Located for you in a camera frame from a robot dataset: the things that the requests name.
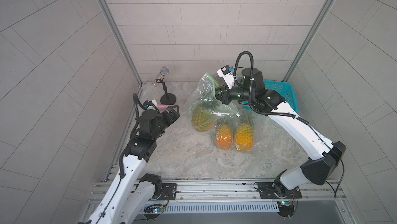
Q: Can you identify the zip-top bag green pineapple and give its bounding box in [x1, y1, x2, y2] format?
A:
[184, 73, 240, 132]

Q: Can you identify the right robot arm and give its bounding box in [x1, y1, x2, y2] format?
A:
[216, 66, 346, 198]

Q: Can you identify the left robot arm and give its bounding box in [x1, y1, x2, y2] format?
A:
[87, 105, 180, 224]

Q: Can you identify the orange pineapple zip bag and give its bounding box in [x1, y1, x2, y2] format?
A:
[214, 117, 234, 149]

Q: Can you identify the orange pineapple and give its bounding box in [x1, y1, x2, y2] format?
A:
[216, 124, 233, 149]

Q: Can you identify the yellow pineapple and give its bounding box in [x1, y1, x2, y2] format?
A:
[234, 122, 254, 151]

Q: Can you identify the yellow pineapple zip bag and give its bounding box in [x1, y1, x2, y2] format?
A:
[233, 108, 266, 152]

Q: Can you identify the black microphone stand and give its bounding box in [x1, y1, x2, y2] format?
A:
[156, 79, 176, 105]

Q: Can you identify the teal plastic basket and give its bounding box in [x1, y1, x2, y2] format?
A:
[244, 79, 299, 113]

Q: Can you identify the glitter silver microphone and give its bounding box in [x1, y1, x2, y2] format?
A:
[152, 66, 169, 87]

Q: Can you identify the left circuit board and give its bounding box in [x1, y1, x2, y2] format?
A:
[143, 204, 167, 221]

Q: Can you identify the circuit board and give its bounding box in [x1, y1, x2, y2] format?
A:
[277, 201, 295, 218]
[143, 204, 167, 221]

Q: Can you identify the right circuit board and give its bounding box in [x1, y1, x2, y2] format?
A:
[277, 201, 295, 218]

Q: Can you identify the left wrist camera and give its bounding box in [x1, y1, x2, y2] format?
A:
[143, 99, 158, 109]

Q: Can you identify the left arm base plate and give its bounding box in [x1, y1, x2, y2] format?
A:
[151, 183, 177, 201]

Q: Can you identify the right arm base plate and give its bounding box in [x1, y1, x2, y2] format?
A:
[253, 182, 302, 200]

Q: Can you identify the aluminium mounting rail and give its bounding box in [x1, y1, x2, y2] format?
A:
[88, 178, 346, 204]

